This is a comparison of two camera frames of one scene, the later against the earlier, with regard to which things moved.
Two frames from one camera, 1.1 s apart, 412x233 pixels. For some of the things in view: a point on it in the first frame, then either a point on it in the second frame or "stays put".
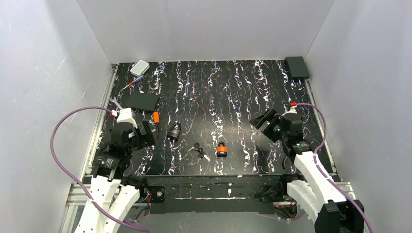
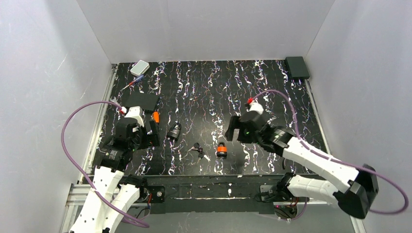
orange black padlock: [221, 149] stays put
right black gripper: [270, 125] -> [231, 127]
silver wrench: [114, 101] stays put
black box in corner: [297, 67] stays put
